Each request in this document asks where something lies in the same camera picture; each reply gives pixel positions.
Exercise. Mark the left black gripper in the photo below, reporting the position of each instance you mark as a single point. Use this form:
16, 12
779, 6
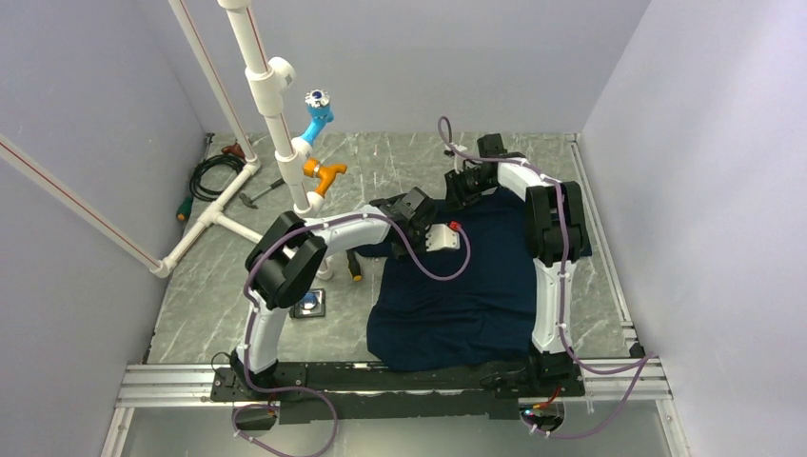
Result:
423, 228

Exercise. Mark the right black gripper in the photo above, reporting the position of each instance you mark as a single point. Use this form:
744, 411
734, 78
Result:
456, 195

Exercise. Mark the navy blue t-shirt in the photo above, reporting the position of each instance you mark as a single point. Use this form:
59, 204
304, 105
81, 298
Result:
463, 307

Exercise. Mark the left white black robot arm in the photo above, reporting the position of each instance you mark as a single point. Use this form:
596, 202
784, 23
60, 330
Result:
283, 265

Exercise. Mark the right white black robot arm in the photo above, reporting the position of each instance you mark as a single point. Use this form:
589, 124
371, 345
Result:
555, 235

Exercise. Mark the yellow black screwdriver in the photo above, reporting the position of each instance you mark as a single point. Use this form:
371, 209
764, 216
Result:
354, 266

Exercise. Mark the orange faucet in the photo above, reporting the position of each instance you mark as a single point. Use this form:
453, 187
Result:
325, 175

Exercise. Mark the blue faucet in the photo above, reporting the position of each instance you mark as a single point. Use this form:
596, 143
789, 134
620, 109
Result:
318, 107

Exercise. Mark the small square black tray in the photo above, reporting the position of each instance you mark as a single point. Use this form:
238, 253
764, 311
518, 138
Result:
297, 313

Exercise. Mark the small hammer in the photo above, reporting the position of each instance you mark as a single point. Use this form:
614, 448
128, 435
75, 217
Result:
250, 201

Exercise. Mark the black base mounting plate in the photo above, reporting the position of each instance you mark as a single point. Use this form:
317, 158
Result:
312, 391

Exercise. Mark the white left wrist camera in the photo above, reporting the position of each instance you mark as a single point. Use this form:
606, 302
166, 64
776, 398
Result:
442, 237

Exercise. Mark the brown handled tool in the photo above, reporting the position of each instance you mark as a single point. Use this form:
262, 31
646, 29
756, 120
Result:
235, 150

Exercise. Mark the green handled screwdriver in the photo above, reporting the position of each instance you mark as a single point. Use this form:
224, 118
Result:
184, 210

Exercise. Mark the aluminium rail frame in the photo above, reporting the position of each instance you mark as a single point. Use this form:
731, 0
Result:
609, 380

